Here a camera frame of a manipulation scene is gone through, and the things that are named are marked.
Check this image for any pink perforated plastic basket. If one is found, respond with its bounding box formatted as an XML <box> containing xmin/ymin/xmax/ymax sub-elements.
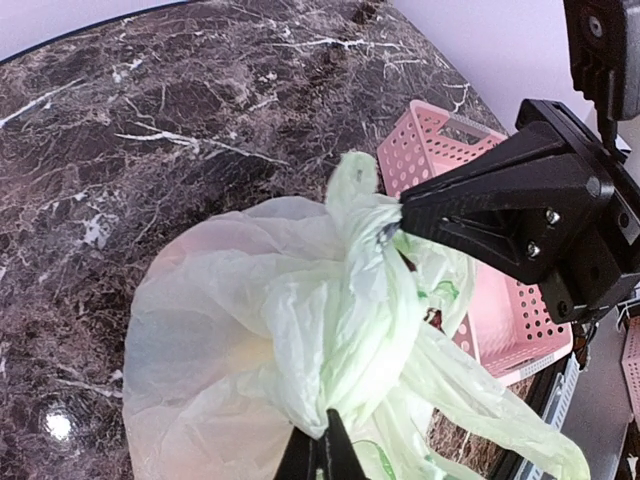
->
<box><xmin>377</xmin><ymin>100</ymin><xmax>573</xmax><ymax>386</ymax></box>

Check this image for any light green plastic bag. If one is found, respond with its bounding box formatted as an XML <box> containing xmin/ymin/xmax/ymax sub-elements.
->
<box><xmin>123</xmin><ymin>152</ymin><xmax>590</xmax><ymax>479</ymax></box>

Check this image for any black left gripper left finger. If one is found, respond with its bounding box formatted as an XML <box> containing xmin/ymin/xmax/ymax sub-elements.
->
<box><xmin>273</xmin><ymin>427</ymin><xmax>330</xmax><ymax>480</ymax></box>

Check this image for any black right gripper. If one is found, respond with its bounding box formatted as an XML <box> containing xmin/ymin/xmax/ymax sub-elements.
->
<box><xmin>401</xmin><ymin>99</ymin><xmax>639</xmax><ymax>324</ymax></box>

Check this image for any white slotted cable duct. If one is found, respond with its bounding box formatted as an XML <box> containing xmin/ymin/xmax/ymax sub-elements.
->
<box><xmin>514</xmin><ymin>354</ymin><xmax>579</xmax><ymax>480</ymax></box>

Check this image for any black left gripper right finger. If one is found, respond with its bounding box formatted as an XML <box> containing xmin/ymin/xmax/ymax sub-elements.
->
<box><xmin>319</xmin><ymin>409</ymin><xmax>367</xmax><ymax>480</ymax></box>

